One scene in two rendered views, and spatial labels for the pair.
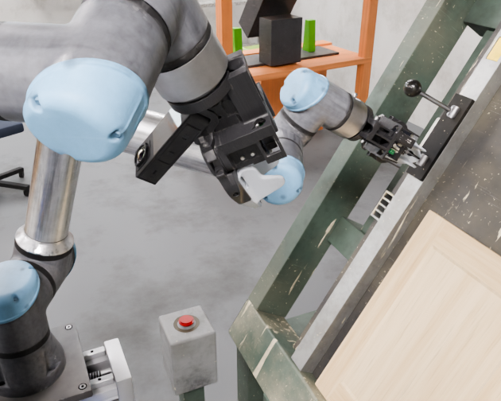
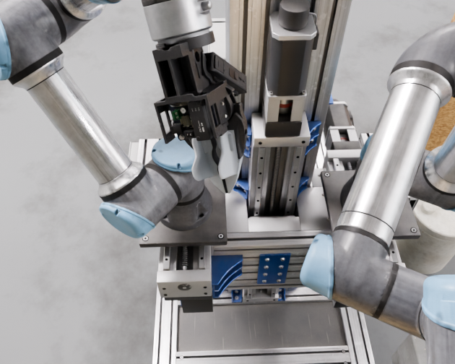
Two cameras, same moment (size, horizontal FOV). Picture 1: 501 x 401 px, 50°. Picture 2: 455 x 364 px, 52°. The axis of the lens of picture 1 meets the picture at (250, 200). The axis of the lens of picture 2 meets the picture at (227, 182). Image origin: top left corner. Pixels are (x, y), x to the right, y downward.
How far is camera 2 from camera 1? 86 cm
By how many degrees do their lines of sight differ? 81
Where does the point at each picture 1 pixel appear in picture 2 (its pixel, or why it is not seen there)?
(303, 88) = (432, 279)
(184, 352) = (409, 349)
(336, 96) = (443, 349)
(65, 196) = (453, 151)
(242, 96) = (164, 71)
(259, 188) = (200, 163)
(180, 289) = not seen: outside the picture
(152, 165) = not seen: hidden behind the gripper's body
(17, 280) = not seen: hidden behind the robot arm
